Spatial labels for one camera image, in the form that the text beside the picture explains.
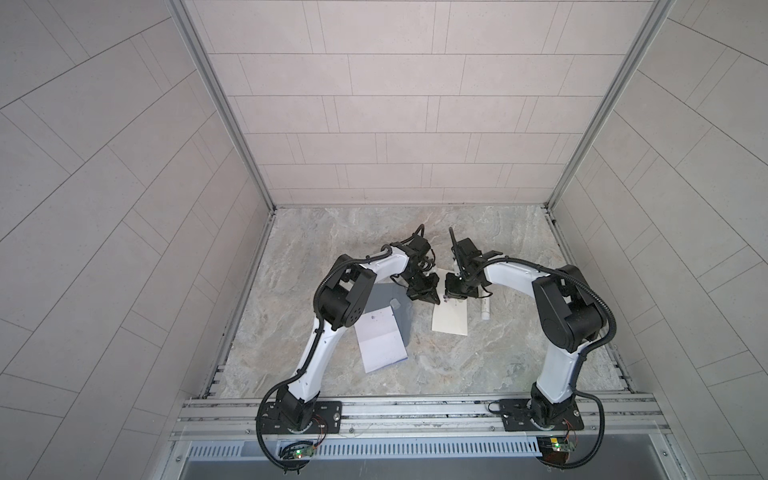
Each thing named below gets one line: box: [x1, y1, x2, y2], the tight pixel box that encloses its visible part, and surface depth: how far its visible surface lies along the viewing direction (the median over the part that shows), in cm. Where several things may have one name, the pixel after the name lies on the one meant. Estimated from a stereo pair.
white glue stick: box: [481, 297, 490, 321], surface depth 90 cm
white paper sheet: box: [354, 305, 408, 374], surface depth 85 cm
